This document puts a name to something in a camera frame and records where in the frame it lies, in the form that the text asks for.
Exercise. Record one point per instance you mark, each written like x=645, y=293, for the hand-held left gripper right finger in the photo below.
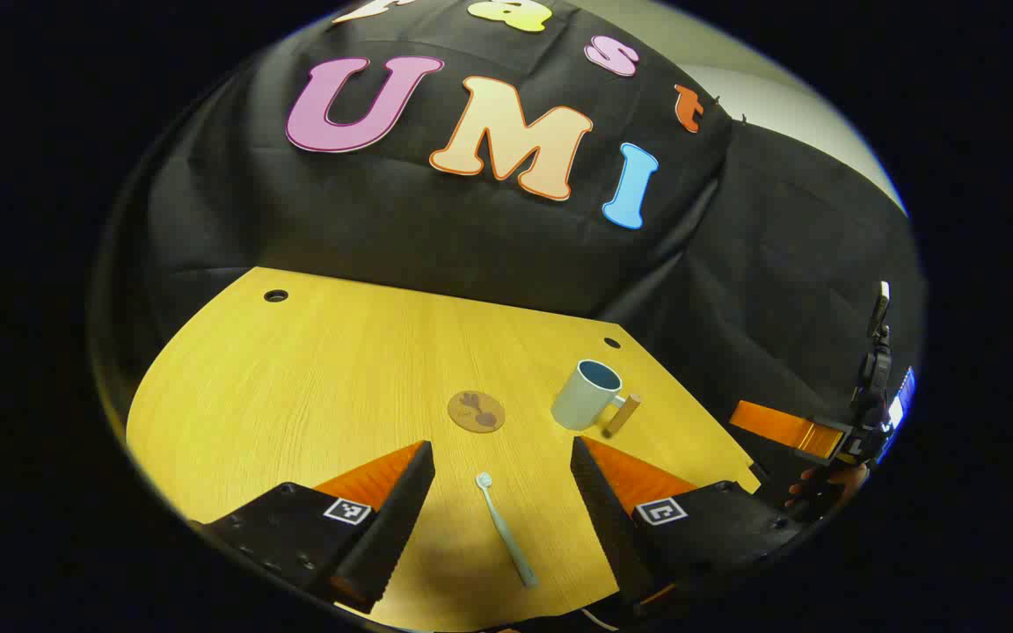
x=612, y=527

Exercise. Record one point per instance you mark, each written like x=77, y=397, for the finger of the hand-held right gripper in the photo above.
x=779, y=426

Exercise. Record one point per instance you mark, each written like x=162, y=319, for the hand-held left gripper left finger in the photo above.
x=392, y=527

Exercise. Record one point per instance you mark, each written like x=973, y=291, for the pale green toothbrush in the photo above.
x=505, y=532

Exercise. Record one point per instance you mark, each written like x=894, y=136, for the round brown coaster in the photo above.
x=477, y=411

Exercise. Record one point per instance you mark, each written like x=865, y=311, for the wooden desktop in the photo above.
x=313, y=387

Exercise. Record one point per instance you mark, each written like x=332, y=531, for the black backdrop cloth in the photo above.
x=471, y=237

